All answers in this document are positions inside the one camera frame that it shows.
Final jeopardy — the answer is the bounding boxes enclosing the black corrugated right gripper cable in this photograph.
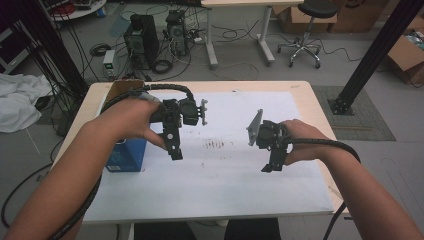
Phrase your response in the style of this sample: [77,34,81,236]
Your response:
[282,137,362,240]

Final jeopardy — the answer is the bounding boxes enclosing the tall brown cardboard box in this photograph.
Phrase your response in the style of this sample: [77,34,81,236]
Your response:
[328,0,390,34]

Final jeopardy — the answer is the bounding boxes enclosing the white table mat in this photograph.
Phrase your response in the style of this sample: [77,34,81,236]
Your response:
[83,91,335,224]

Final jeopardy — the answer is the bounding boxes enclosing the grey shelf unit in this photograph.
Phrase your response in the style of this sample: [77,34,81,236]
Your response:
[0,19,36,75]

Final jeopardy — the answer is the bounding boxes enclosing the person's left hand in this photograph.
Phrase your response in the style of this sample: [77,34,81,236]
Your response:
[96,97,168,151]

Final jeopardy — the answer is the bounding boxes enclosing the grey floor mat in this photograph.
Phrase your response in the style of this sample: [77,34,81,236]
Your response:
[311,84,398,142]

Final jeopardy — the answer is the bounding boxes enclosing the white crumpled cloth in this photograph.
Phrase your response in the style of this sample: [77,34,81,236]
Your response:
[0,72,52,134]

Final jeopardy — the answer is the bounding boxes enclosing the round white table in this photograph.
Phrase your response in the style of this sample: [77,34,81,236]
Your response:
[49,0,108,22]

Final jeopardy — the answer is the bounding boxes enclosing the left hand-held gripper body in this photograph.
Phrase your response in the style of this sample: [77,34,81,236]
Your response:
[149,97,210,135]

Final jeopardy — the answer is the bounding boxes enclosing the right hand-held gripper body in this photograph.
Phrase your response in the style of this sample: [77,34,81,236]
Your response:
[246,108,292,155]

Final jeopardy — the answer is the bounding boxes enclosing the black metal frame post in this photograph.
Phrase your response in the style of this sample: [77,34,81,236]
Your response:
[13,0,90,101]
[326,0,424,116]

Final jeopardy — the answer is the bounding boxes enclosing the person's right hand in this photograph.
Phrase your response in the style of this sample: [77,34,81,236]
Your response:
[279,118,332,167]

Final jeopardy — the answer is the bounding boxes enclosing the black swivel stool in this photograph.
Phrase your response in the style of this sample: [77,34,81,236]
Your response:
[277,0,340,70]

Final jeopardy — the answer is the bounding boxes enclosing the white bench power supply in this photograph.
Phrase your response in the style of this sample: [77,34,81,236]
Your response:
[102,49,117,80]

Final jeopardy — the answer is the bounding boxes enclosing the open brown cardboard box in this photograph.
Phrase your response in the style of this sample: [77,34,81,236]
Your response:
[384,15,424,86]

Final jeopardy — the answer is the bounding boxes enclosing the small black computer tower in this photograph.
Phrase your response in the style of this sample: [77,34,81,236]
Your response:
[165,9,190,57]

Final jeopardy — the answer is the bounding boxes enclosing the black coiled cable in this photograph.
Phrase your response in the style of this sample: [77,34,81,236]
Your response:
[89,42,113,57]
[151,58,175,75]

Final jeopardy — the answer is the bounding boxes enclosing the blue cardboard box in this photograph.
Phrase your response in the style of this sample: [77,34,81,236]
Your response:
[99,79,150,174]

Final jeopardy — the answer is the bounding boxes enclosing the person's dark trousers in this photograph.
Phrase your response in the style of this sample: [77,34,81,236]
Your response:
[133,217,283,240]

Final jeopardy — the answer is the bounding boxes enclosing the black floor cable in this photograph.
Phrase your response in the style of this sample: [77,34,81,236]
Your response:
[0,138,65,231]

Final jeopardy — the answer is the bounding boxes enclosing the large black computer tower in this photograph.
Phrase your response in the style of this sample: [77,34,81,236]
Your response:
[122,13,161,71]

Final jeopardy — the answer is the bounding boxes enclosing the white-legged wooden desk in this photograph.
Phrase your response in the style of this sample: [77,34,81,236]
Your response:
[200,0,305,69]

